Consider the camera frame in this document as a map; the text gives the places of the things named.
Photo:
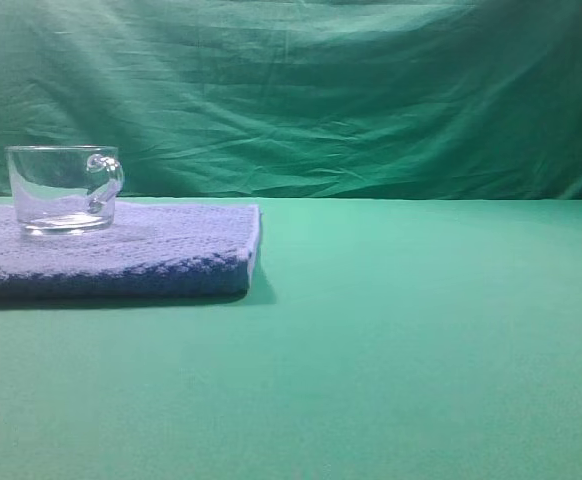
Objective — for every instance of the transparent glass cup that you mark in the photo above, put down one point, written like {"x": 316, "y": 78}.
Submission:
{"x": 61, "y": 189}

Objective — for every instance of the green backdrop cloth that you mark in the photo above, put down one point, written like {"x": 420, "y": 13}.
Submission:
{"x": 344, "y": 99}

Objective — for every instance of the folded blue towel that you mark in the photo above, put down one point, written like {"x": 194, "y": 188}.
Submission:
{"x": 183, "y": 250}

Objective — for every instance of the green table cloth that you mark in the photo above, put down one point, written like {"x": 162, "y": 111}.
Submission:
{"x": 379, "y": 340}

